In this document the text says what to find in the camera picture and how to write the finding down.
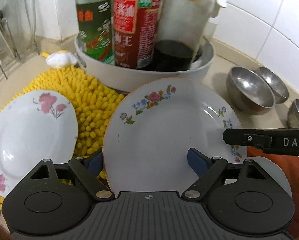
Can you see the white round condiment tray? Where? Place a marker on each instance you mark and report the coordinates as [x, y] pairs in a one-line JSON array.
[[126, 80]]

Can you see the red label oil bottle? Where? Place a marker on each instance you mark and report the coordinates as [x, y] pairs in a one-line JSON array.
[[135, 27]]

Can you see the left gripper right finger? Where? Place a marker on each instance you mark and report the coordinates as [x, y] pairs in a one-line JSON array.
[[209, 171]]

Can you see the dark soy sauce bottle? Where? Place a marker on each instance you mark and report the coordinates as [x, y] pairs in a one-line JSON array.
[[179, 34]]

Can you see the green label vinegar bottle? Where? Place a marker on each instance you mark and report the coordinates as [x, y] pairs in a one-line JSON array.
[[95, 29]]

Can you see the wire dish rack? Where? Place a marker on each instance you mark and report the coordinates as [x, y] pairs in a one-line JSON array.
[[17, 31]]

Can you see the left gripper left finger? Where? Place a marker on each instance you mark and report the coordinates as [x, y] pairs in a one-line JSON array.
[[85, 172]]

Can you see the floral plate with orange rim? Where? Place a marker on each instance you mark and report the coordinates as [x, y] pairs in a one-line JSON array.
[[148, 137]]

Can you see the white plate with pink flowers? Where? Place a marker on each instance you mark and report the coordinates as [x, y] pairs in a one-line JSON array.
[[38, 125]]

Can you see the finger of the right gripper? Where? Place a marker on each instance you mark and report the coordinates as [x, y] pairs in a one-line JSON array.
[[278, 141]]

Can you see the steel bowl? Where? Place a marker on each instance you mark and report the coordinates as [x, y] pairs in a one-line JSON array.
[[293, 115], [249, 92], [276, 84]]

